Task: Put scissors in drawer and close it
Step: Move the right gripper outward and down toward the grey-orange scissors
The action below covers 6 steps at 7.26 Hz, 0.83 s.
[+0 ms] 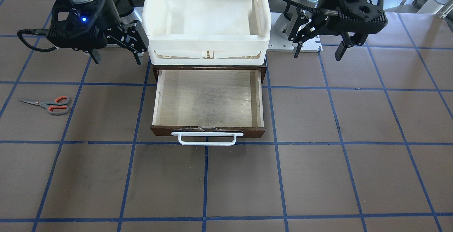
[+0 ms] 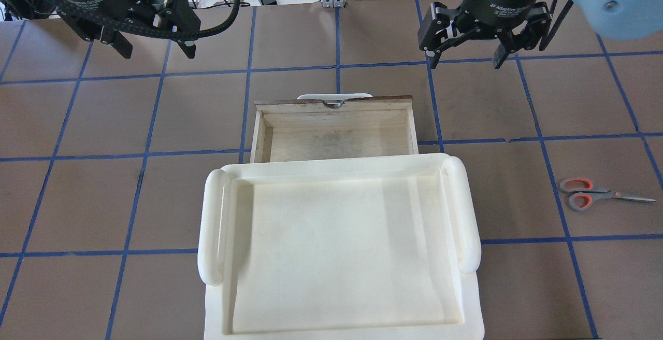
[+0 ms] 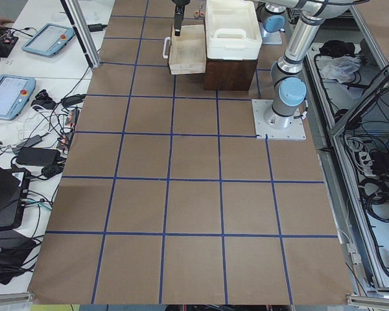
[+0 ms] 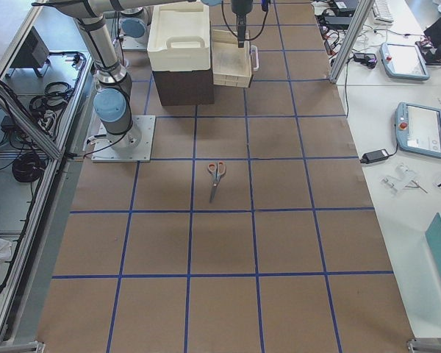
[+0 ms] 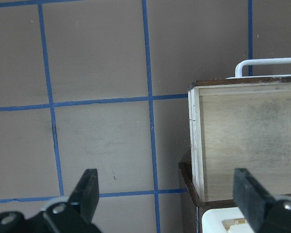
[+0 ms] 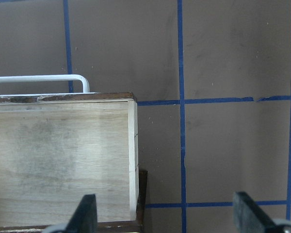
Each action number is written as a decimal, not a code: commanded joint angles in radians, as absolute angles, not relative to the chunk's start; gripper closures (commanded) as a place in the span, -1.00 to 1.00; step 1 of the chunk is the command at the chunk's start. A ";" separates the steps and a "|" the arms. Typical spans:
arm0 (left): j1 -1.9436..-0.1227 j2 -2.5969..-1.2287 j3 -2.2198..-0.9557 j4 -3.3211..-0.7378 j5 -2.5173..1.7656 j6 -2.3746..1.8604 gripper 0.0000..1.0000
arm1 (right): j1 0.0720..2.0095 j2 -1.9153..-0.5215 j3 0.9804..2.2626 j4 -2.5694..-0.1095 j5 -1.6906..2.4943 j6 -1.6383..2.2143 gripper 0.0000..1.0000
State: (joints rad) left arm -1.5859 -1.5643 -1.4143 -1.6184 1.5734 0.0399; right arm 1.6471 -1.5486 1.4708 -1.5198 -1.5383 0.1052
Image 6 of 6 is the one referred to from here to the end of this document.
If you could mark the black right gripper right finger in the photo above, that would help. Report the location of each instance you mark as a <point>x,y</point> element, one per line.
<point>248,217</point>

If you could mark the white drawer handle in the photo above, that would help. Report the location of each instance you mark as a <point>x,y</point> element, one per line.
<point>48,78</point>

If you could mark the light wooden drawer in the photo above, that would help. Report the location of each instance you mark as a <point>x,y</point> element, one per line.
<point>56,148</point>

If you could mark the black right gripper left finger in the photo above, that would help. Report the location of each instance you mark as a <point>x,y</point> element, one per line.
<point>84,219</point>

